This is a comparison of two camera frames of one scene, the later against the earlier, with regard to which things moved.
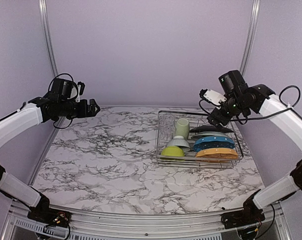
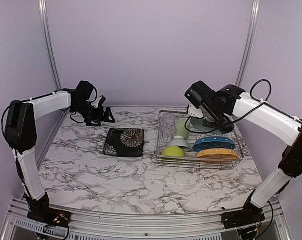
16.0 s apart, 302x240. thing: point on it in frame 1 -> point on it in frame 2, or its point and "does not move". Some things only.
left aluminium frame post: [48, 32] does not move
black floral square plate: [210, 128] -> [124, 142]
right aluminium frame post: [252, 25] does not move
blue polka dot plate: [213, 142] does not move
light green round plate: [210, 134] -> [197, 123]
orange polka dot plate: [219, 152] does not move
